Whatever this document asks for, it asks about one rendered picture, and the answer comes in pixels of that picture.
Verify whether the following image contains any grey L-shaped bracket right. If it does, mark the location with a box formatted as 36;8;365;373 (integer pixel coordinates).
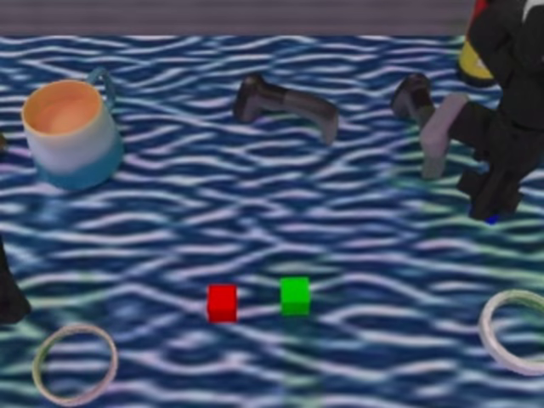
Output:
390;72;471;180

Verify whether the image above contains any white teal mug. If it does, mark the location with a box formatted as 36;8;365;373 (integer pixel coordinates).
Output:
20;66;125;191

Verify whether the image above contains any pale thin ring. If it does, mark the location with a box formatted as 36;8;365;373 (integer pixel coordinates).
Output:
32;322;119;407
478;289;544;377

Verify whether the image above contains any red cube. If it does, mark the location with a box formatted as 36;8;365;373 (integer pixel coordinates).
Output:
207;284;239;324

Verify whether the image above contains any dark grey L-shaped bracket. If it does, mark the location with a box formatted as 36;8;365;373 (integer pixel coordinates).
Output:
232;73;341;146

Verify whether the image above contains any green cube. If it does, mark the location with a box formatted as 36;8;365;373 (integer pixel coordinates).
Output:
280;276;312;317

